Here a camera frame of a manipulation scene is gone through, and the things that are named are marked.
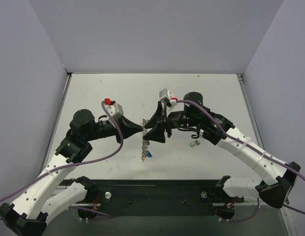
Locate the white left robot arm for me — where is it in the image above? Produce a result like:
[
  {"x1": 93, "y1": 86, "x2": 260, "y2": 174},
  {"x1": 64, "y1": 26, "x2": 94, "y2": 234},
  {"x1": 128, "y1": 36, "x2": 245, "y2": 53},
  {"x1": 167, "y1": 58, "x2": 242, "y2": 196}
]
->
[{"x1": 0, "y1": 105, "x2": 142, "y2": 236}]

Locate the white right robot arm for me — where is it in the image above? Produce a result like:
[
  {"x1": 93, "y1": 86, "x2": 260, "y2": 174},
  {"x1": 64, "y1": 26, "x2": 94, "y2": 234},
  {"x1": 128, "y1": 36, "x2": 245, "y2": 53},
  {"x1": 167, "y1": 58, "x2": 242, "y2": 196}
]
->
[{"x1": 143, "y1": 88, "x2": 301, "y2": 208}]

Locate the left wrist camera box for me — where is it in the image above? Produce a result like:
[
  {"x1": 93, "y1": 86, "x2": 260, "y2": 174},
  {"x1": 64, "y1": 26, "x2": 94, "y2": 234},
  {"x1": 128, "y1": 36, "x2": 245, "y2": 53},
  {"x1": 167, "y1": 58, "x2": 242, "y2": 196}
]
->
[{"x1": 106, "y1": 103, "x2": 123, "y2": 123}]

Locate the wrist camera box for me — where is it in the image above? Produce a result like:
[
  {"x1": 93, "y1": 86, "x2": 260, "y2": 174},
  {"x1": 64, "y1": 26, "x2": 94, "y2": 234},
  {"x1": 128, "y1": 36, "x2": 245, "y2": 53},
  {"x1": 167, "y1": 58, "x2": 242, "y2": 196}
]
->
[
  {"x1": 159, "y1": 88, "x2": 175, "y2": 103},
  {"x1": 106, "y1": 103, "x2": 123, "y2": 123}
]

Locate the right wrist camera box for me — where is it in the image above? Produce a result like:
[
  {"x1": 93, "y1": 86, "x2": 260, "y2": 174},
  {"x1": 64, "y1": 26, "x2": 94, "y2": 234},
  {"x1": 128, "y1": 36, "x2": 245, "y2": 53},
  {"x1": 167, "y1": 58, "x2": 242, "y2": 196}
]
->
[{"x1": 159, "y1": 88, "x2": 175, "y2": 103}]

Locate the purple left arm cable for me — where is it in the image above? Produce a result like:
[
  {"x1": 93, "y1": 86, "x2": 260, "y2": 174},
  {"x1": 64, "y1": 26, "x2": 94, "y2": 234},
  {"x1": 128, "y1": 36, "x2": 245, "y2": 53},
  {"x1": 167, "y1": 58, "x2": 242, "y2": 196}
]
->
[{"x1": 0, "y1": 99, "x2": 125, "y2": 221}]

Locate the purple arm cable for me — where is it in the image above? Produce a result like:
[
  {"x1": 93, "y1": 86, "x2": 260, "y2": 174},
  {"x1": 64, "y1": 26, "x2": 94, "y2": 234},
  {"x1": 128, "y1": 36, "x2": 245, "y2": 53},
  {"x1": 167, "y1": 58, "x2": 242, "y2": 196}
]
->
[
  {"x1": 176, "y1": 99, "x2": 305, "y2": 223},
  {"x1": 0, "y1": 99, "x2": 125, "y2": 221}
]

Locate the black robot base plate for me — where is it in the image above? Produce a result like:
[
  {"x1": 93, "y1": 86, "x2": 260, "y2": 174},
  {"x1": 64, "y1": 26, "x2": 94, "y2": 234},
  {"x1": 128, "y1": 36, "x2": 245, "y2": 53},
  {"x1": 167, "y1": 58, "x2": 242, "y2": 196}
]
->
[{"x1": 55, "y1": 179, "x2": 259, "y2": 223}]

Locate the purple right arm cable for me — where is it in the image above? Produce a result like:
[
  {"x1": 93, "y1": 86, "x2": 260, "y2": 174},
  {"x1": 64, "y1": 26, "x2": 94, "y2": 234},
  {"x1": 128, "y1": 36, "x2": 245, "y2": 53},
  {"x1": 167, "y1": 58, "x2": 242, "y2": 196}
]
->
[{"x1": 176, "y1": 99, "x2": 305, "y2": 223}]

